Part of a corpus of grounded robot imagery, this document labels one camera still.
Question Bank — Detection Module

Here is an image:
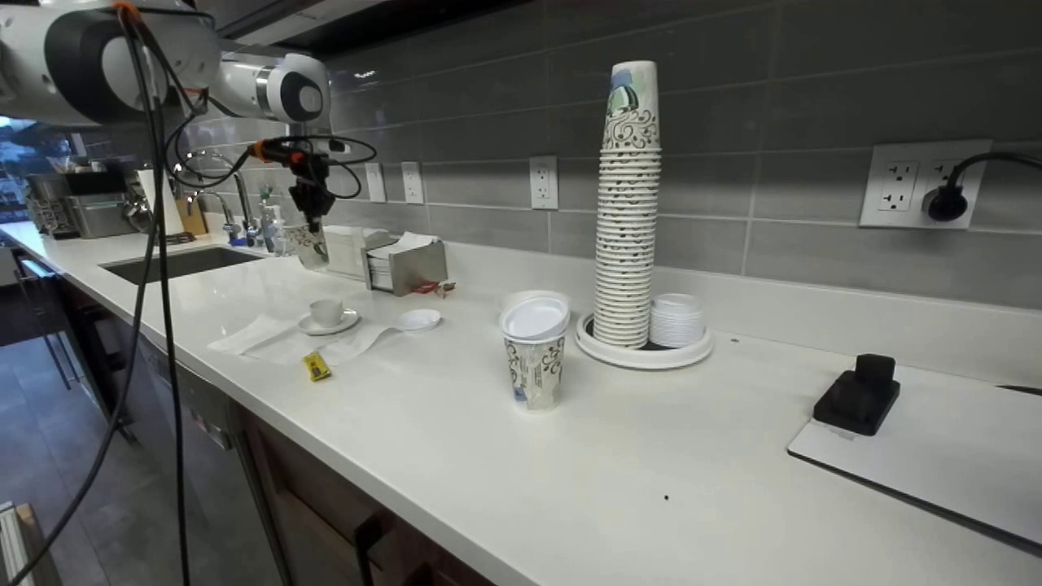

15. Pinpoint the soap bottle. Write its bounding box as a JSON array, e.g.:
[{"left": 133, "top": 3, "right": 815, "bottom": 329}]
[{"left": 259, "top": 187, "right": 287, "bottom": 256}]

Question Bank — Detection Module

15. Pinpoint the white paper napkin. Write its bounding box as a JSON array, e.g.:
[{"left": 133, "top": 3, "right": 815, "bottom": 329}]
[{"left": 207, "top": 313, "right": 401, "bottom": 366}]

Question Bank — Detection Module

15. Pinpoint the tall chrome tap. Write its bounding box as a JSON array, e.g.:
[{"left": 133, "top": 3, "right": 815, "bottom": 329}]
[{"left": 207, "top": 151, "right": 254, "bottom": 237}]

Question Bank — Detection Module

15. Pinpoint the window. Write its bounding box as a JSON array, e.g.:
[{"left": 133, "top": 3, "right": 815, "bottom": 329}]
[{"left": 0, "top": 116, "right": 92, "bottom": 222}]

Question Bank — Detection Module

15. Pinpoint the black plug with cable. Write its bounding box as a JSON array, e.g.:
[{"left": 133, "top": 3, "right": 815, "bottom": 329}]
[{"left": 922, "top": 151, "right": 1042, "bottom": 224}]

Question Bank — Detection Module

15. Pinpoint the wide white wall socket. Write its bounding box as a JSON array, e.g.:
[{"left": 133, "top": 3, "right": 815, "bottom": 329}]
[{"left": 859, "top": 138, "right": 993, "bottom": 230}]

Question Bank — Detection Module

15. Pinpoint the cabinet door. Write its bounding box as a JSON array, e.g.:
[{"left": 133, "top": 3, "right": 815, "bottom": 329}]
[{"left": 234, "top": 405, "right": 387, "bottom": 586}]

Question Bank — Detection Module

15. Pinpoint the steel coffee machine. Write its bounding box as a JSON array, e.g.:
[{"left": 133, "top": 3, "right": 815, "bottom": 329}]
[{"left": 27, "top": 166, "right": 153, "bottom": 240}]

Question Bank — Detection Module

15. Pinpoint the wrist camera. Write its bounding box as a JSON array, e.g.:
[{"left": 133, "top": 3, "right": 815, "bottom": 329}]
[{"left": 249, "top": 138, "right": 352, "bottom": 164}]

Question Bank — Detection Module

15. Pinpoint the stack of white lids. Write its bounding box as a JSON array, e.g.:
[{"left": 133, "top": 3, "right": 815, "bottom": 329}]
[{"left": 650, "top": 293, "right": 707, "bottom": 349}]

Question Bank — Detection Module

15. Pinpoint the sink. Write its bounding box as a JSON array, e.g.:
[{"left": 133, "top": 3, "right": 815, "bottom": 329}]
[{"left": 99, "top": 245, "right": 264, "bottom": 286}]

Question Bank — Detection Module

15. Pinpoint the white saucer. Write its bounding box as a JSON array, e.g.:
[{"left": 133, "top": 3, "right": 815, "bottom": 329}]
[{"left": 296, "top": 308, "right": 361, "bottom": 337}]

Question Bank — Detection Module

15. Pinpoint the black door handle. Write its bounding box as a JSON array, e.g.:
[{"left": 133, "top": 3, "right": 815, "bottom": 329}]
[{"left": 353, "top": 510, "right": 386, "bottom": 582}]

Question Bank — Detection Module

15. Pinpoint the small chrome tap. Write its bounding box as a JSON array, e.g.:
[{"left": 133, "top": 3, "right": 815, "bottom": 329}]
[{"left": 186, "top": 190, "right": 239, "bottom": 241}]

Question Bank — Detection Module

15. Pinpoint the white plastic cup lid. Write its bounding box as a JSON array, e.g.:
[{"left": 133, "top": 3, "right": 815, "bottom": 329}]
[{"left": 499, "top": 291, "right": 571, "bottom": 342}]

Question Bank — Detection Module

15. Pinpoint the black block device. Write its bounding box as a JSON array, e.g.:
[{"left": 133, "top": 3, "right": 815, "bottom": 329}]
[{"left": 812, "top": 352, "right": 902, "bottom": 437}]

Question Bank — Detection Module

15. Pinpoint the patterned paper cup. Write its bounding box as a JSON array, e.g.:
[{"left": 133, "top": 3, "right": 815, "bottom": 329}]
[
  {"left": 284, "top": 223, "right": 331, "bottom": 271},
  {"left": 503, "top": 324, "right": 567, "bottom": 412}
]

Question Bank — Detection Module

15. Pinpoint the white flat board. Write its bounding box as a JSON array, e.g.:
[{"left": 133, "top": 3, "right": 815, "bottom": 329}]
[{"left": 786, "top": 358, "right": 1042, "bottom": 556}]

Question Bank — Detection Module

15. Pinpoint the metal napkin dispenser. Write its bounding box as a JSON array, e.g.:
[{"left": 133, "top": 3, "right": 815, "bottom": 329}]
[{"left": 361, "top": 232, "right": 449, "bottom": 298}]

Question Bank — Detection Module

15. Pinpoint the wooden knife block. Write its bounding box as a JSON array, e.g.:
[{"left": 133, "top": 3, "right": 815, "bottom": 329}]
[{"left": 174, "top": 195, "right": 210, "bottom": 239}]

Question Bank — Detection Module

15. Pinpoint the tall stack of paper cups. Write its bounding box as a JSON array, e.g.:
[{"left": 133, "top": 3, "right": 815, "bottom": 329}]
[{"left": 592, "top": 60, "right": 663, "bottom": 350}]

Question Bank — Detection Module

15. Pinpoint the white round tray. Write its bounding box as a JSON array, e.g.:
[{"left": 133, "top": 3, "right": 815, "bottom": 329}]
[{"left": 575, "top": 312, "right": 715, "bottom": 371}]

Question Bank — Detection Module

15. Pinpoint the black cable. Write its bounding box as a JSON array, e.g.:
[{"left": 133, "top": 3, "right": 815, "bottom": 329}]
[
  {"left": 0, "top": 8, "right": 164, "bottom": 586},
  {"left": 122, "top": 7, "right": 193, "bottom": 586}
]

